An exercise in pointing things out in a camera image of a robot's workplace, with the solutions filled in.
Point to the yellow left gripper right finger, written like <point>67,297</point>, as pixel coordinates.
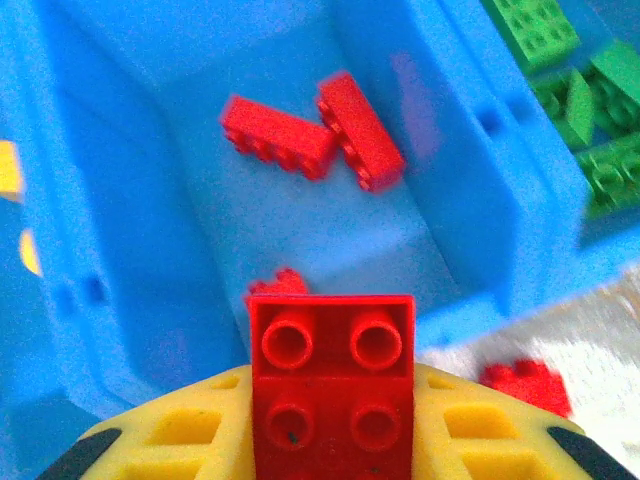
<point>490,435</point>

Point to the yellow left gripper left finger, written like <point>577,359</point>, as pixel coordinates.
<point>175,435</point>

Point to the small yellow lego brick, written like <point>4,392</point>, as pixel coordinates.
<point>30,252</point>

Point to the green lego brick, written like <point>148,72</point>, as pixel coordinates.
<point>537,30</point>
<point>612,175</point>
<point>620,70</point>
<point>580,107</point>

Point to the long red lego brick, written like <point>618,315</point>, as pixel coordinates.
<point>362,132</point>
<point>280,135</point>

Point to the blue three-compartment plastic bin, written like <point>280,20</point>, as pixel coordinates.
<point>150,200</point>

